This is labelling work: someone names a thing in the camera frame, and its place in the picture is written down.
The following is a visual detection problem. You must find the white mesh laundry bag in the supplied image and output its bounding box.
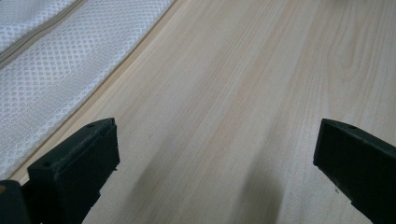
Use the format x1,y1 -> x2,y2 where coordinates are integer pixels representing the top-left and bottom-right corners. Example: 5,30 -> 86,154
0,0 -> 176,180

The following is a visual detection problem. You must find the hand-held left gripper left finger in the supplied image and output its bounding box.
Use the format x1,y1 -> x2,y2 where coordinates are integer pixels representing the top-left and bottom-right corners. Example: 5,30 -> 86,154
27,117 -> 121,224

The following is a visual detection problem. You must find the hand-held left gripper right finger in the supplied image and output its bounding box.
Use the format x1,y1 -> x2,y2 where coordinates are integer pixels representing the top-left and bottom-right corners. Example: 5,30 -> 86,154
312,118 -> 396,224

